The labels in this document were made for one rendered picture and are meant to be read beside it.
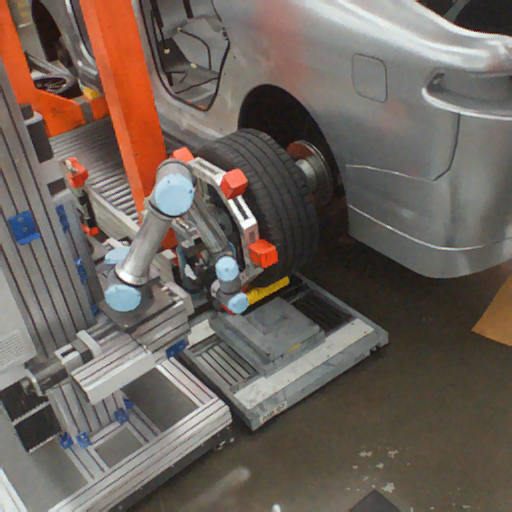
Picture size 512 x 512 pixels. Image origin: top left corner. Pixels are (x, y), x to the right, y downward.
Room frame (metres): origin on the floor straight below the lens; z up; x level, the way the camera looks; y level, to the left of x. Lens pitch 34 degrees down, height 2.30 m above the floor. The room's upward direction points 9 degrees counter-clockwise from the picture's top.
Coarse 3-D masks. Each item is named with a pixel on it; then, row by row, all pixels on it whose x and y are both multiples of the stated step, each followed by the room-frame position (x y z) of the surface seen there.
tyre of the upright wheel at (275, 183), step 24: (216, 144) 2.49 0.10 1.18; (240, 144) 2.46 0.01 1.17; (264, 144) 2.45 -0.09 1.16; (240, 168) 2.32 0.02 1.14; (264, 168) 2.33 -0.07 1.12; (288, 168) 2.34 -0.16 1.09; (264, 192) 2.24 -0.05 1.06; (288, 192) 2.28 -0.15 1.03; (264, 216) 2.19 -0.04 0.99; (288, 216) 2.22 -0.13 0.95; (312, 216) 2.26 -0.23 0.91; (288, 240) 2.19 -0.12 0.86; (312, 240) 2.25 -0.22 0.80; (288, 264) 2.21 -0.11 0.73
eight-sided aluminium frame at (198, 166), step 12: (192, 168) 2.45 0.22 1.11; (204, 168) 2.46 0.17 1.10; (216, 168) 2.39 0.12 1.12; (216, 180) 2.30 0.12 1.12; (228, 204) 2.24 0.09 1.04; (240, 204) 2.25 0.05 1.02; (240, 216) 2.20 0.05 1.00; (252, 216) 2.21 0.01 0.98; (240, 228) 2.18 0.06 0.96; (252, 228) 2.18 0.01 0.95; (252, 240) 2.21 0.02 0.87; (204, 252) 2.51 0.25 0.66; (252, 264) 2.17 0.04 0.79; (240, 276) 2.25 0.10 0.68; (252, 276) 2.18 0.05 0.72
